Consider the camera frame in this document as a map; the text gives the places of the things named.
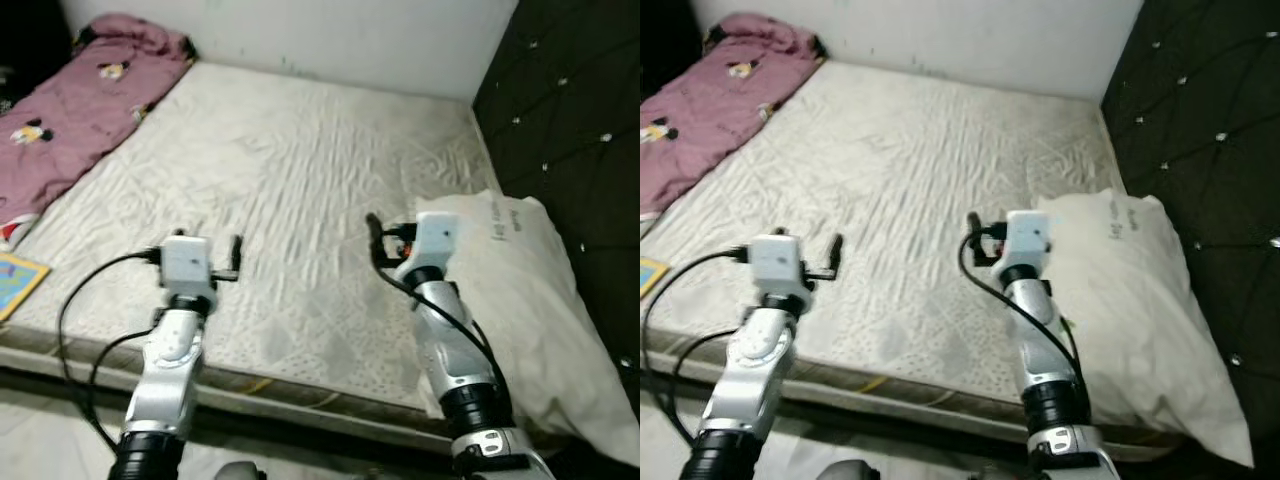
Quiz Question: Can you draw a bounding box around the colourful book yellow border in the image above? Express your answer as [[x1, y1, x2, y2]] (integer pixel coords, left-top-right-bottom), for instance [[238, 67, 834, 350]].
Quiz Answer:
[[640, 257, 671, 298], [0, 252, 51, 323]]

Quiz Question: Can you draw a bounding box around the pink cartoon mouse blanket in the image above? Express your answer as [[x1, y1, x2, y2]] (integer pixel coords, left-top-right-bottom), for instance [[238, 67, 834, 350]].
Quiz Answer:
[[640, 12, 826, 216], [0, 13, 196, 246]]

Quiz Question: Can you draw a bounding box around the white pillow tree print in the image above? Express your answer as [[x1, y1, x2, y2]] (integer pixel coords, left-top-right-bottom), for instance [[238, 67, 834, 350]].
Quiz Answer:
[[413, 190, 641, 468], [1035, 188, 1256, 469]]

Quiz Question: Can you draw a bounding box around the grey patterned mattress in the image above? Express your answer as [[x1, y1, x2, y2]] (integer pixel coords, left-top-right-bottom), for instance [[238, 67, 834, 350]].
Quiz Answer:
[[0, 62, 561, 451], [640, 60, 1191, 461]]

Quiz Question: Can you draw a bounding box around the dark bed base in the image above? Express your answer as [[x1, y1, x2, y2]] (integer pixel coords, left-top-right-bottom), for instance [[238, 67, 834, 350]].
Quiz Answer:
[[0, 365, 451, 456], [640, 375, 1041, 456]]

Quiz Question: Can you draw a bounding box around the black tufted headboard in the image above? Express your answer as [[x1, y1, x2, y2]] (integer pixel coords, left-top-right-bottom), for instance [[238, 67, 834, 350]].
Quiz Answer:
[[472, 0, 641, 351], [1100, 0, 1280, 480]]

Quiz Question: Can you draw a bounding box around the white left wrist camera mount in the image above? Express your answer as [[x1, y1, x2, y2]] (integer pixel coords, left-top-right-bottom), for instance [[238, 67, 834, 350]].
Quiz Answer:
[[750, 233, 806, 299], [160, 235, 214, 301]]

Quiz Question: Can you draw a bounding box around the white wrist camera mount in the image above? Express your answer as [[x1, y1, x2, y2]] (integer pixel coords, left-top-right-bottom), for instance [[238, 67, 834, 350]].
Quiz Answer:
[[160, 235, 214, 301], [750, 233, 806, 299], [995, 210, 1051, 273], [397, 210, 463, 276]]

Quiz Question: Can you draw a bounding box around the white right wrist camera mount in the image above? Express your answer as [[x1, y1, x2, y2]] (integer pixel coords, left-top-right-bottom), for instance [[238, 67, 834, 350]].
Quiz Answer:
[[397, 210, 463, 276], [995, 210, 1051, 273]]

